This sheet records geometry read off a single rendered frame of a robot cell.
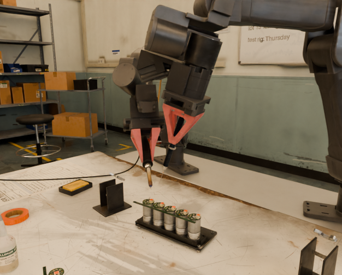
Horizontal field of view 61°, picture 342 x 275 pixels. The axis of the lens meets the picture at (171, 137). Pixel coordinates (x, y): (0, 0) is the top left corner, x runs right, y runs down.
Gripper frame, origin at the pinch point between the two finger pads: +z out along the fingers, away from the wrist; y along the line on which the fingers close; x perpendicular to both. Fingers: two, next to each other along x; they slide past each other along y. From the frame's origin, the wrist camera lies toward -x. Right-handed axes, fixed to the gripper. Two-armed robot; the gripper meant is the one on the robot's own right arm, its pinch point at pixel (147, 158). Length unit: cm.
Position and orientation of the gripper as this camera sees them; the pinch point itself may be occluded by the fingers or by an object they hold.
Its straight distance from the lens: 69.1
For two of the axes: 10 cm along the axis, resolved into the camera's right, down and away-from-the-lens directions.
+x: -1.6, 2.6, 9.5
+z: 0.9, 9.6, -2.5
